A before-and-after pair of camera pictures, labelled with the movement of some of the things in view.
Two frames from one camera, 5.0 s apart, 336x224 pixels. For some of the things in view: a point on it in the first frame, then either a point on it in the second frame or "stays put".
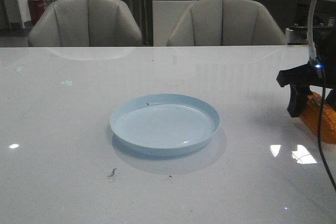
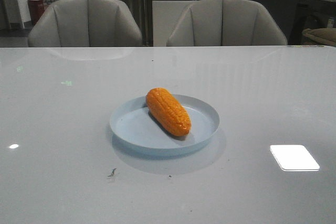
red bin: [37, 8] stays put
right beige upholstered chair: [224, 21] stays put
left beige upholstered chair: [86, 21] stays put
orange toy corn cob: [312, 115] → [168, 112]
